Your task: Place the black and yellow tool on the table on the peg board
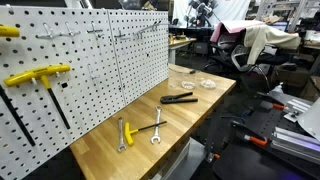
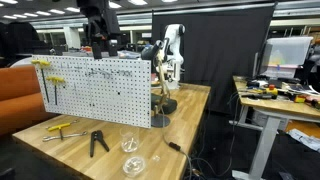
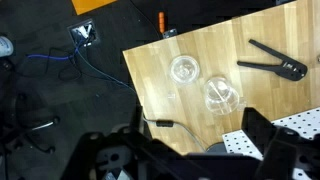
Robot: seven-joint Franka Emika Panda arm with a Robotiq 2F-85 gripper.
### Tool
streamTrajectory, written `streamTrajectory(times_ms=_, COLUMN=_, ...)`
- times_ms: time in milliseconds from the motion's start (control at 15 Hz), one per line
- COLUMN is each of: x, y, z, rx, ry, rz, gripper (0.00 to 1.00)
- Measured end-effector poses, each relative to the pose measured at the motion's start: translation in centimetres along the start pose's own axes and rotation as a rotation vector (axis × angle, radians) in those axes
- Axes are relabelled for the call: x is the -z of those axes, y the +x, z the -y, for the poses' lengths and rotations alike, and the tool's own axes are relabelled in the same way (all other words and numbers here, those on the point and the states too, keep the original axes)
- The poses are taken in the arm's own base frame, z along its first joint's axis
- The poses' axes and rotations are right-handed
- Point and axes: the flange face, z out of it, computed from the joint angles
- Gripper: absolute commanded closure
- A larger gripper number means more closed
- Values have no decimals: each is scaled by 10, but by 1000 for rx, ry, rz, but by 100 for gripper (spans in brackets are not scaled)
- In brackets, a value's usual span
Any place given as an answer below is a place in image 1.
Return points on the black pliers tool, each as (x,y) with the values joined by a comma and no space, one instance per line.
(180,98)

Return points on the white peg board right panel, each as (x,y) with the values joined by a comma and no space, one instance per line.
(142,62)

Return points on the white peg board panel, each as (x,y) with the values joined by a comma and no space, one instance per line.
(142,62)
(31,129)

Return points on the long metal peg hook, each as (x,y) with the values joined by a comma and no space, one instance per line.
(152,27)

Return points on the white peg board left panel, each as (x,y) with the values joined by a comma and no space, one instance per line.
(31,129)

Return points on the large silver combination wrench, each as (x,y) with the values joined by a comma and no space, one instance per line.
(156,137)

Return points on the clear plastic container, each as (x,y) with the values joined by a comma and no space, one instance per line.
(182,79)

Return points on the small silver combination wrench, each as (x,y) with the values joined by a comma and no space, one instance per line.
(121,145)

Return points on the office chair with beige cloth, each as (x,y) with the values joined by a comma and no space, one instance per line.
(257,35)

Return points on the aluminium extrusion bars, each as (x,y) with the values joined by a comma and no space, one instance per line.
(296,144)

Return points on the orange handled clamp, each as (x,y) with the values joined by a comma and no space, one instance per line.
(249,134)

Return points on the large yellow T-handle hex key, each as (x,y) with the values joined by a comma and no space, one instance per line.
(41,73)

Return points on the yellow T-handle key at edge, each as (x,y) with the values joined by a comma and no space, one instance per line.
(9,31)

